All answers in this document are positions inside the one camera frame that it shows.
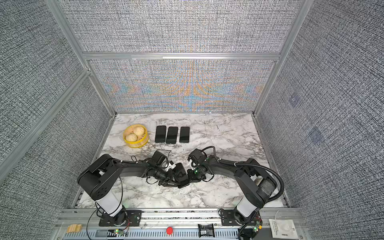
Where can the red emergency button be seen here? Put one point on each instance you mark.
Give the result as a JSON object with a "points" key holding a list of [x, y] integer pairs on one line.
{"points": [[169, 231]]}

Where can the aluminium front rail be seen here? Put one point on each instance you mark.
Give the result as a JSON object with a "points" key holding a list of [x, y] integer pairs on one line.
{"points": [[153, 225]]}

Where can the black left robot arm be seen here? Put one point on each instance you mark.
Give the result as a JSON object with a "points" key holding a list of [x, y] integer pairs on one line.
{"points": [[99, 178]]}

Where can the yellow bamboo steamer basket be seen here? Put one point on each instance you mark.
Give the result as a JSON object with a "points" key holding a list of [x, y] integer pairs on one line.
{"points": [[141, 140]]}

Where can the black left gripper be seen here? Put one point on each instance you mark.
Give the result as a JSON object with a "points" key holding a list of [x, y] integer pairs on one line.
{"points": [[170, 179]]}

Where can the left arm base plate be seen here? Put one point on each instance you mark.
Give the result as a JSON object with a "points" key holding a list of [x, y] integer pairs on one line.
{"points": [[124, 218]]}

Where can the light blue phone case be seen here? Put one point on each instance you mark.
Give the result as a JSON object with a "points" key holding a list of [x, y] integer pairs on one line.
{"points": [[184, 135]]}

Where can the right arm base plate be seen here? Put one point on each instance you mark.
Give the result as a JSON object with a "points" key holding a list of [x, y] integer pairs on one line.
{"points": [[234, 218]]}

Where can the small black electronics box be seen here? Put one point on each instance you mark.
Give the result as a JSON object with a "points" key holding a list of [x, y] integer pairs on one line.
{"points": [[206, 230]]}

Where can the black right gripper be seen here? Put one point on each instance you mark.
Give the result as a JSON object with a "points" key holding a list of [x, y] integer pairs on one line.
{"points": [[191, 179]]}

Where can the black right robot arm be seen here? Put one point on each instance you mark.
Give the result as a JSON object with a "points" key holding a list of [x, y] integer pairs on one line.
{"points": [[259, 184]]}

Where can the wooden clips stack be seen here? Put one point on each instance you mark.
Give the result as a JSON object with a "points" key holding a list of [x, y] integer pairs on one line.
{"points": [[74, 228]]}

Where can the right steamed bun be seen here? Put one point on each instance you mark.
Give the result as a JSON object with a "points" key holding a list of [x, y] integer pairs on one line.
{"points": [[139, 131]]}

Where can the left steamed bun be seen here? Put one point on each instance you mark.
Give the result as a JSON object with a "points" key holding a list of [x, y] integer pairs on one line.
{"points": [[131, 137]]}

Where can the steamed bun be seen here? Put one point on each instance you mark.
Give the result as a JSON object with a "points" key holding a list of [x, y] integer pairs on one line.
{"points": [[131, 137], [139, 131]]}

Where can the black phone case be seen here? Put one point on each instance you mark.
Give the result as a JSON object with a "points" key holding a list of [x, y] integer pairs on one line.
{"points": [[160, 136], [180, 176], [172, 135]]}

